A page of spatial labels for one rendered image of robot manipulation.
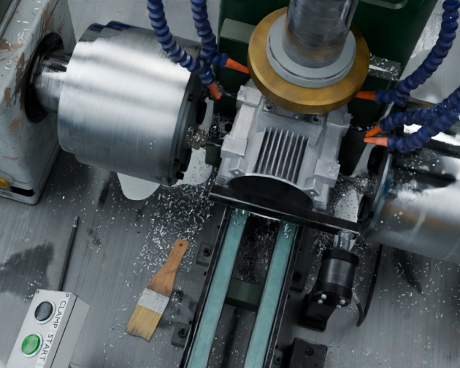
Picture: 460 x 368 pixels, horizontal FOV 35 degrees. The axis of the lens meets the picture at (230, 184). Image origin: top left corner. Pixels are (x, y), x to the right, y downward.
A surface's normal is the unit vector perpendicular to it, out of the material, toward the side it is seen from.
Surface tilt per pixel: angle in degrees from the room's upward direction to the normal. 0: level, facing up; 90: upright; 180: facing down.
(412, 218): 62
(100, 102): 36
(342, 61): 0
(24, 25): 0
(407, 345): 0
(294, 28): 90
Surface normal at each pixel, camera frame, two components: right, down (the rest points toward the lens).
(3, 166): -0.26, 0.86
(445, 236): -0.22, 0.65
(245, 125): 0.07, -0.44
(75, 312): 0.88, 0.02
